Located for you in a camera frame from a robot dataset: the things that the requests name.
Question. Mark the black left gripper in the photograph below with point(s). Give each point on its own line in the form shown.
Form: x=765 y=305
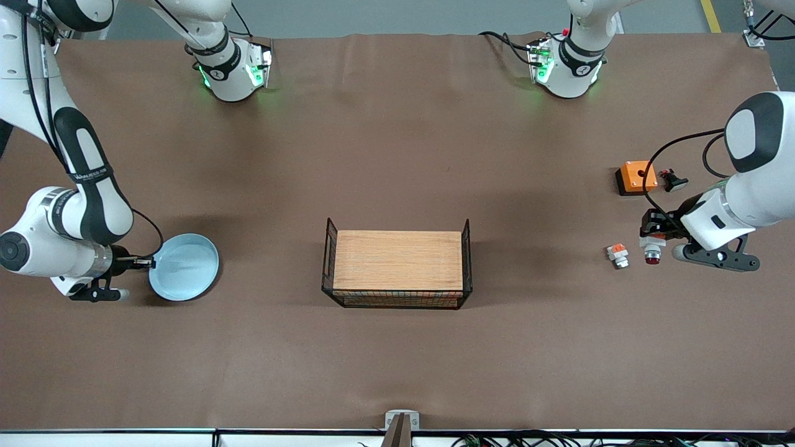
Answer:
x=663 y=225

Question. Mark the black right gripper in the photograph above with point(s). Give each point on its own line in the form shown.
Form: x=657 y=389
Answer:
x=123 y=261

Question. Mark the red push button switch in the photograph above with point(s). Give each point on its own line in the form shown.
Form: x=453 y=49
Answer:
x=652 y=243

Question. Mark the light blue plate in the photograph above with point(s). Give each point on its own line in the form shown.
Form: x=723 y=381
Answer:
x=186 y=270

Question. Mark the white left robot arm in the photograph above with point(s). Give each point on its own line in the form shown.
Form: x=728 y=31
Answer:
x=764 y=186

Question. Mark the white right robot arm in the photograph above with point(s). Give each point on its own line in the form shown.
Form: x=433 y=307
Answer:
x=90 y=211

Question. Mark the black square white-top button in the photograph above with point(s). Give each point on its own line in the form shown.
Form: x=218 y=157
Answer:
x=676 y=182

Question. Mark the small orange grey connector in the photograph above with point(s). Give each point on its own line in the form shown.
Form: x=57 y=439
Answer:
x=618 y=254

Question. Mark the wooden board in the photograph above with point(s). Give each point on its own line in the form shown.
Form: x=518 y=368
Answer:
x=397 y=261

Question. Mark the brown table cover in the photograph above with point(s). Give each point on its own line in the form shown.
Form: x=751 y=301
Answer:
x=397 y=155

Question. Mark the orange button enclosure box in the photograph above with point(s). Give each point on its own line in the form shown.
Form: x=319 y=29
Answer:
x=635 y=177

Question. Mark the white table edge rail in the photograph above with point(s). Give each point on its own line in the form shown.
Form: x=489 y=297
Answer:
x=124 y=439

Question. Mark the grey metal bracket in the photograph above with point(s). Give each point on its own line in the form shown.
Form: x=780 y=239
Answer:
x=391 y=419

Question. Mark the dark camera pole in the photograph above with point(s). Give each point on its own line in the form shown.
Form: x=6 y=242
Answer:
x=397 y=437

